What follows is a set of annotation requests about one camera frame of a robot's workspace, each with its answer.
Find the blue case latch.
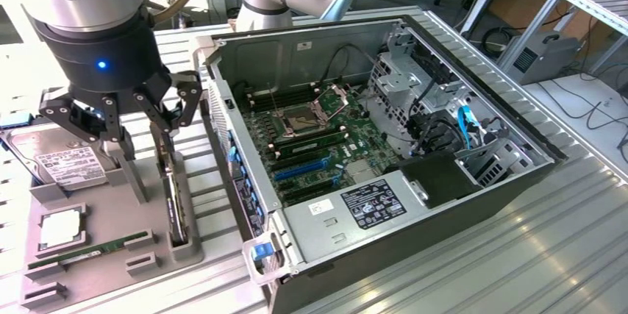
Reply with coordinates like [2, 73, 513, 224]
[249, 242, 273, 262]

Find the green graphics card black cooler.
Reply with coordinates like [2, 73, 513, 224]
[148, 117, 190, 247]

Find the silver power supply unit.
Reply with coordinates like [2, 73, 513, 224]
[280, 176, 433, 267]

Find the black plastic air shroud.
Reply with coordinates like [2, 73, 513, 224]
[381, 151, 485, 210]

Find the silver CPU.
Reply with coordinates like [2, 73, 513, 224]
[38, 210, 82, 245]

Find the blue expansion slot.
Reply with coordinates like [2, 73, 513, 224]
[273, 161, 329, 182]

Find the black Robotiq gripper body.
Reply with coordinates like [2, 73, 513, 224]
[33, 15, 172, 104]

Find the hard disk blue carrier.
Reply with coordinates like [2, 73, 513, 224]
[0, 113, 124, 192]

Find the CPU socket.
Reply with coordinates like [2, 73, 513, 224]
[277, 106, 325, 137]

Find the blue SATA wire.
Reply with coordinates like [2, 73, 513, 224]
[454, 105, 477, 151]

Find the silver chipset heatsink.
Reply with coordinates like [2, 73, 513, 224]
[345, 162, 378, 182]

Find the green Dell motherboard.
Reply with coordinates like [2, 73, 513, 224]
[240, 82, 408, 207]

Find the black open PC case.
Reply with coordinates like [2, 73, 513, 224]
[192, 14, 570, 314]

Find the silver socket cover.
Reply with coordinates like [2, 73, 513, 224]
[310, 84, 352, 120]

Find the black power wire bundle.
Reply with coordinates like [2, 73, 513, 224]
[406, 113, 465, 155]

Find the thin metal locking lever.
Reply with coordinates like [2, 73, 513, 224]
[266, 81, 284, 118]

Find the grey computer tower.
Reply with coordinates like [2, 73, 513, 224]
[500, 32, 582, 86]

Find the silver perforated drive cage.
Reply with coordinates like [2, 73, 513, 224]
[366, 22, 474, 148]

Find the silver disk bay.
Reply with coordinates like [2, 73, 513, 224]
[453, 137, 538, 187]

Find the green RAM stick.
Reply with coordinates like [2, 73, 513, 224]
[26, 231, 150, 271]
[277, 141, 336, 157]

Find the grey parts rack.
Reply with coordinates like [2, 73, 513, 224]
[17, 133, 206, 311]

